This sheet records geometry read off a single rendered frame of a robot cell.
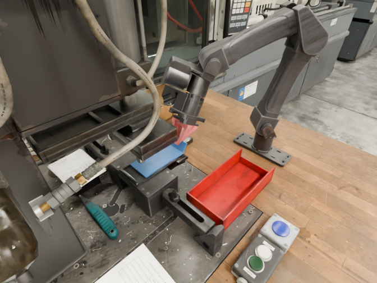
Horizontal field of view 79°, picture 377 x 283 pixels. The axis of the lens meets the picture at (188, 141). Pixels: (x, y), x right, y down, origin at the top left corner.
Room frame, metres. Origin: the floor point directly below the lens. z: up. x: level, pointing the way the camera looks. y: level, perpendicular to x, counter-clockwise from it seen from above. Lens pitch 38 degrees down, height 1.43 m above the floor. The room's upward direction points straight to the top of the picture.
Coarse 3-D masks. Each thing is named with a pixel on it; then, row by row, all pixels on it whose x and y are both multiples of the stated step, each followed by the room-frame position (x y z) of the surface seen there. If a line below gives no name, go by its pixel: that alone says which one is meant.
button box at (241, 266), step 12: (252, 240) 0.27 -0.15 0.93; (264, 240) 0.27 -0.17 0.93; (252, 252) 0.24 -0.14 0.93; (276, 252) 0.24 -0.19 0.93; (240, 264) 0.22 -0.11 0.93; (264, 264) 0.22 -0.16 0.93; (276, 264) 0.22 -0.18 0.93; (240, 276) 0.20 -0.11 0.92; (252, 276) 0.19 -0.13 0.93; (264, 276) 0.19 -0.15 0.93
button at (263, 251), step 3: (261, 246) 0.25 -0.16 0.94; (264, 246) 0.25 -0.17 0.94; (258, 249) 0.24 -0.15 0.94; (261, 249) 0.24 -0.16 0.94; (264, 249) 0.24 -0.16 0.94; (267, 249) 0.24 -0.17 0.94; (258, 252) 0.24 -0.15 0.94; (261, 252) 0.24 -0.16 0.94; (264, 252) 0.24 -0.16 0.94; (267, 252) 0.24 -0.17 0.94; (270, 252) 0.24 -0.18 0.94; (258, 255) 0.23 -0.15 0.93; (261, 255) 0.23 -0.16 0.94; (264, 255) 0.23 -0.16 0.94; (267, 255) 0.23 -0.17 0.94; (261, 258) 0.23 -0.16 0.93; (264, 258) 0.23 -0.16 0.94; (267, 258) 0.23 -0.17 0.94
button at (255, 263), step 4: (252, 256) 0.23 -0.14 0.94; (256, 256) 0.23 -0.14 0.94; (252, 260) 0.22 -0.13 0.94; (256, 260) 0.22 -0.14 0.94; (260, 260) 0.22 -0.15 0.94; (252, 264) 0.21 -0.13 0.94; (256, 264) 0.21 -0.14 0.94; (260, 264) 0.21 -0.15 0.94; (252, 268) 0.21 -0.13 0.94; (256, 268) 0.21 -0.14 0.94; (260, 268) 0.21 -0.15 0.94
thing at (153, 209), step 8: (112, 168) 0.46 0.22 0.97; (112, 176) 0.47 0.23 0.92; (120, 176) 0.43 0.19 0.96; (120, 184) 0.44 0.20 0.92; (128, 184) 0.41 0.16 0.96; (176, 184) 0.41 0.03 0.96; (136, 192) 0.38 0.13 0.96; (160, 192) 0.37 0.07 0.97; (136, 200) 0.39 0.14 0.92; (144, 200) 0.36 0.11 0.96; (152, 200) 0.35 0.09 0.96; (160, 200) 0.37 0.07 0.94; (144, 208) 0.36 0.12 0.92; (152, 208) 0.35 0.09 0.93; (160, 208) 0.37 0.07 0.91; (152, 216) 0.35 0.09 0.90
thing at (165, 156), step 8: (184, 144) 0.52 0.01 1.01; (160, 152) 0.50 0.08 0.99; (168, 152) 0.50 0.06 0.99; (176, 152) 0.50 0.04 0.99; (136, 160) 0.47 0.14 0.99; (160, 160) 0.47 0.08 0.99; (168, 160) 0.47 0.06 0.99; (136, 168) 0.43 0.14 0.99; (144, 168) 0.43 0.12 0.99; (152, 168) 0.43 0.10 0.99; (144, 176) 0.41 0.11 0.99
